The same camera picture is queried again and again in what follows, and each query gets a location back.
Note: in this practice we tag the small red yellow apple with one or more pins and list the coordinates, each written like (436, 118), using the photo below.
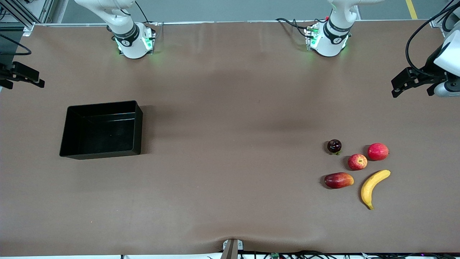
(357, 162)

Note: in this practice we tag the yellow banana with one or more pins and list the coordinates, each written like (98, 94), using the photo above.
(368, 187)

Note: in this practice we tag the round red peach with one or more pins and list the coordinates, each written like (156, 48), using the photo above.
(378, 151)

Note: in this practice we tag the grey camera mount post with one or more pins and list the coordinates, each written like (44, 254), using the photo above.
(231, 251)

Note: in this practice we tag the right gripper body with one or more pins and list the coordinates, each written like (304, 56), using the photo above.
(8, 73)

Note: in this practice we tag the silver table edge rail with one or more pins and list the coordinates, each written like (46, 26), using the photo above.
(233, 22)

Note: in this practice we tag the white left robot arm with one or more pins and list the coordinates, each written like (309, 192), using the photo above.
(332, 45)

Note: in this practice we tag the black plastic box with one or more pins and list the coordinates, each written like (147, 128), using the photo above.
(104, 133)

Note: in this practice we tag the aluminium profile frame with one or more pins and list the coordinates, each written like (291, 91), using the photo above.
(39, 10)

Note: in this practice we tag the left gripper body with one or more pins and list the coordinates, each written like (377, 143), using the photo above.
(428, 70)

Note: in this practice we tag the red yellow mango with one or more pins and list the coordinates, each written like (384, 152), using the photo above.
(338, 180)

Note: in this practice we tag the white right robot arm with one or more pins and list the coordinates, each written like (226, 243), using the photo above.
(133, 46)

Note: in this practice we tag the brown table cover mat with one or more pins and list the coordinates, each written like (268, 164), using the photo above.
(230, 108)

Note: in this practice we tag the dark purple plum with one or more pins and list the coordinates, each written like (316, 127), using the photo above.
(334, 145)

